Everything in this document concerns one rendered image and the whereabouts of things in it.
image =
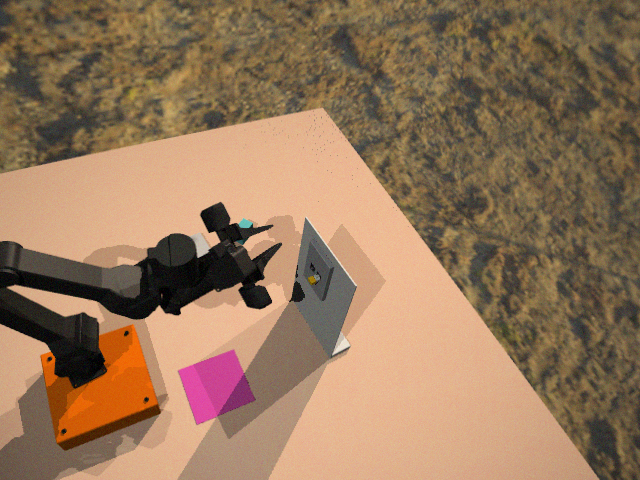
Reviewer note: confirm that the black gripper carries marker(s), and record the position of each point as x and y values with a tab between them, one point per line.
216	219

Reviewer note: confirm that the small teal block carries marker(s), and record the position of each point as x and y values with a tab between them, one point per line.
244	224

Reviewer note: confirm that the magenta square zone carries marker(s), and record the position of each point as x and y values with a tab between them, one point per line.
216	386

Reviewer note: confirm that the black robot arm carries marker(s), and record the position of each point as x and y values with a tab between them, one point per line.
171	269

